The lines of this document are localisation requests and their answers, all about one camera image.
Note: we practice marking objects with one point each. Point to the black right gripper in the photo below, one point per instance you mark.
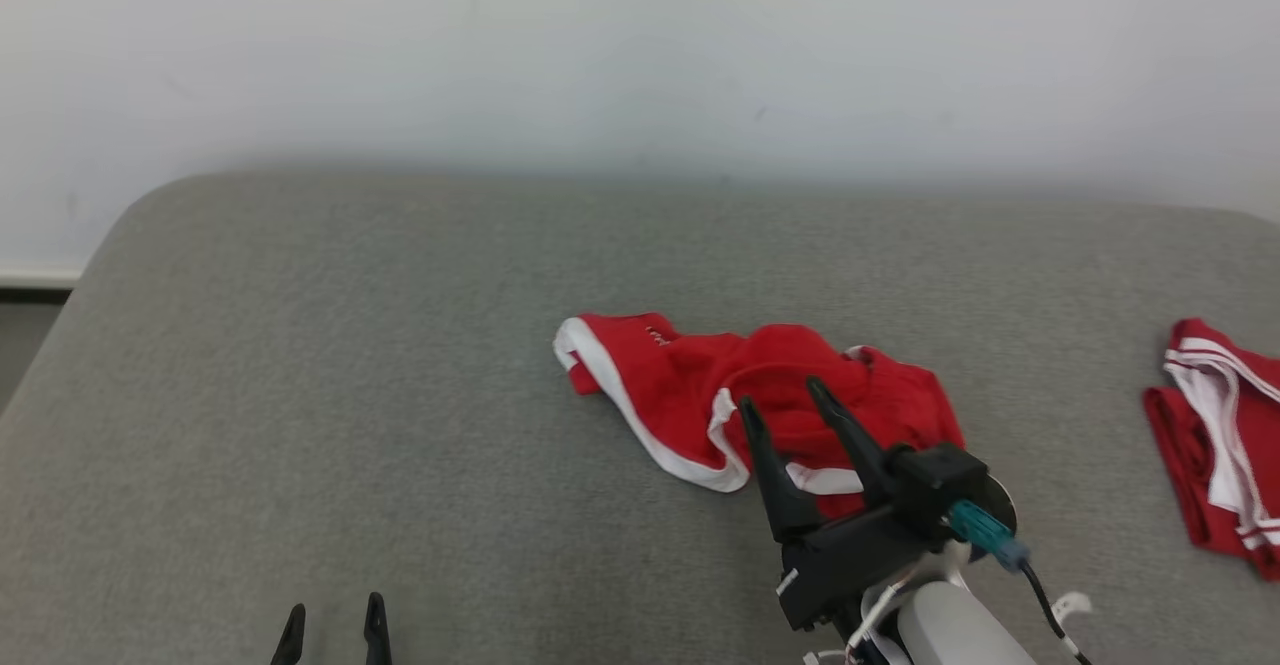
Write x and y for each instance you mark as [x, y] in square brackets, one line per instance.
[850, 555]

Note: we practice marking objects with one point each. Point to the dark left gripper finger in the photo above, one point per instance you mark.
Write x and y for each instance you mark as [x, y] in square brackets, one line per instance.
[376, 635]
[290, 645]

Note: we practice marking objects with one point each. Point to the red shorts white stripe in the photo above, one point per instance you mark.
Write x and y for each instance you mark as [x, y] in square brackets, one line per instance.
[680, 385]

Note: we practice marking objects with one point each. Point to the red shirt white sleeves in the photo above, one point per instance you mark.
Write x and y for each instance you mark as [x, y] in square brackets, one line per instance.
[1190, 445]

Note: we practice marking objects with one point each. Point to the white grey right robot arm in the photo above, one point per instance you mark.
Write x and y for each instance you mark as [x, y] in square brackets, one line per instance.
[950, 630]

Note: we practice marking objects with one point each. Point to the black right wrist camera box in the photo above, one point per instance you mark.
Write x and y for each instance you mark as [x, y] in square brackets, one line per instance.
[935, 485]

